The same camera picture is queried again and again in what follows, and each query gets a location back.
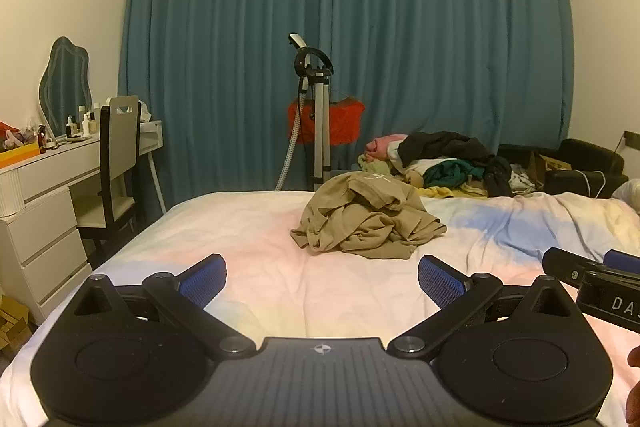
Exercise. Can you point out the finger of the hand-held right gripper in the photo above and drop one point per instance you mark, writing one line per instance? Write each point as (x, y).
(567, 264)
(624, 261)

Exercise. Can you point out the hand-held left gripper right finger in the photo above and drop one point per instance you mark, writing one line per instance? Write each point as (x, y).
(440, 282)

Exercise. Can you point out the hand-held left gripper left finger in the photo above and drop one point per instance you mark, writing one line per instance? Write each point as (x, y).
(207, 279)

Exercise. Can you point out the khaki t-shirt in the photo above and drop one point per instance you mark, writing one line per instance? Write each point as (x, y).
(370, 217)

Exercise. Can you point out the pile of clothes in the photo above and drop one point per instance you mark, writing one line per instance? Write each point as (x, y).
(450, 157)

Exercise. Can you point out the person's right hand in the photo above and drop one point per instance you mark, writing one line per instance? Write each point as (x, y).
(635, 357)

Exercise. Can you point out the pastel tie-dye bedding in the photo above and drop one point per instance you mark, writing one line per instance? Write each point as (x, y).
(225, 227)

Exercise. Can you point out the quilted pillow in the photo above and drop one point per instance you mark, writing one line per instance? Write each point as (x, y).
(627, 194)

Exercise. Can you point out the open cardboard box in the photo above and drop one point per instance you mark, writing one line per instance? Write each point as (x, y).
(540, 167)

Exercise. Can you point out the black sofa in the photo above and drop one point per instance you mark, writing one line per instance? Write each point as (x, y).
(590, 157)

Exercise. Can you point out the black and white chair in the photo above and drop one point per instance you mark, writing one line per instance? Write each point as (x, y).
(120, 142)

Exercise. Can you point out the white plastic bag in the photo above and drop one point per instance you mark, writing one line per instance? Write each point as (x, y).
(146, 112)

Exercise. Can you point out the garment steamer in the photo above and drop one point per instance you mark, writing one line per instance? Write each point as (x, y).
(320, 132)

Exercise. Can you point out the red cloth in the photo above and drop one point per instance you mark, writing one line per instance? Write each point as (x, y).
(345, 122)

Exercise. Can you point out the white dressing table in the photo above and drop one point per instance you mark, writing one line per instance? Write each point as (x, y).
(45, 177)

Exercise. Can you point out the white bottle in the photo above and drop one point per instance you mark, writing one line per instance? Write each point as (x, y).
(85, 124)

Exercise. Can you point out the cardboard box on floor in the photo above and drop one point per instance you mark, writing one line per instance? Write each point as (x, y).
(12, 322)

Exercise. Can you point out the small dark bottle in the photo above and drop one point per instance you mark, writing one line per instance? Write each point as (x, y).
(69, 128)

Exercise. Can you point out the white ribbed bin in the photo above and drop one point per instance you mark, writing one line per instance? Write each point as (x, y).
(10, 192)

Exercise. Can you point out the brown bottle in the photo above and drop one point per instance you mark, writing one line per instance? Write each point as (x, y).
(41, 141)

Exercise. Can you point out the blue curtain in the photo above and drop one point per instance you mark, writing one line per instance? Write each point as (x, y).
(225, 57)

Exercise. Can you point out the orange box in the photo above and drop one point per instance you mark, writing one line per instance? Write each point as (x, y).
(20, 154)

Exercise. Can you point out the wavy-edged mirror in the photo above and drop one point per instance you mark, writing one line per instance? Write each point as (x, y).
(65, 82)

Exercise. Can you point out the black wall socket with plug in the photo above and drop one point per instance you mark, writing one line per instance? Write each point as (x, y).
(631, 142)

